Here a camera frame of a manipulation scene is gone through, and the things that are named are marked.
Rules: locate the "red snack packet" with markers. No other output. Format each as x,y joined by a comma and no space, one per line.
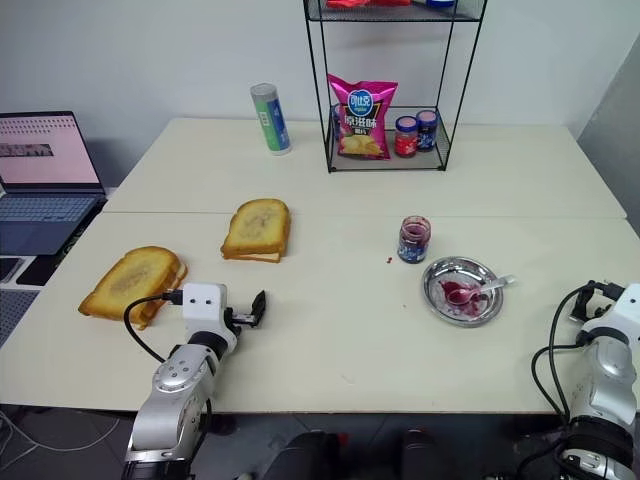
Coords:
350,3

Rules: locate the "pink potato chips bag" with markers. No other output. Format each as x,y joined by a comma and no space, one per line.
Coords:
362,120

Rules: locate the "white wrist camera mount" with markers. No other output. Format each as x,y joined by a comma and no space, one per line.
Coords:
629,304
202,306

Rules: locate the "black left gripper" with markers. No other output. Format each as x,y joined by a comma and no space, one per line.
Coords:
236,320

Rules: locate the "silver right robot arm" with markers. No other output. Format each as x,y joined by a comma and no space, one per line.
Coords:
607,370

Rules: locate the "round metal plate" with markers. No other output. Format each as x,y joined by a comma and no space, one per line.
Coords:
447,272

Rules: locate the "black smartphone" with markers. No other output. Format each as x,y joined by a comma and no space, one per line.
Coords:
7,270

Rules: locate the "grey green blue tube can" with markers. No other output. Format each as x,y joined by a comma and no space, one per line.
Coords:
272,125

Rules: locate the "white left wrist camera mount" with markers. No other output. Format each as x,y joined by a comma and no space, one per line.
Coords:
202,306

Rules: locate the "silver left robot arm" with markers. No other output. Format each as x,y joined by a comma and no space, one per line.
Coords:
175,380

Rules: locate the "closed blue-label jam jar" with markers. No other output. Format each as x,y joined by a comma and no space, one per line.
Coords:
427,135

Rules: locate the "red-label jam jar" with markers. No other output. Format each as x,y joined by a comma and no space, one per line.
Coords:
406,142

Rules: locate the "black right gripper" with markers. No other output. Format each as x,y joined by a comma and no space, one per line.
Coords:
606,295

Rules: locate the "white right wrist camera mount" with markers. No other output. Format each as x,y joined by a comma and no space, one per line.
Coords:
629,304

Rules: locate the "toast slices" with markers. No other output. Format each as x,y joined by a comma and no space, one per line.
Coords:
130,280
257,225

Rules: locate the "black perforated panel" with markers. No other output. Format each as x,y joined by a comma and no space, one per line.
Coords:
15,315

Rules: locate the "open blue-label jam jar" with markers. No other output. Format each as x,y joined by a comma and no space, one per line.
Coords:
413,245

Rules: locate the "open laptop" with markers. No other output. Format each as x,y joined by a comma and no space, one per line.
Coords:
45,155

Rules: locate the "blue white container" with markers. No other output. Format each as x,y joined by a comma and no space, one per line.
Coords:
440,2

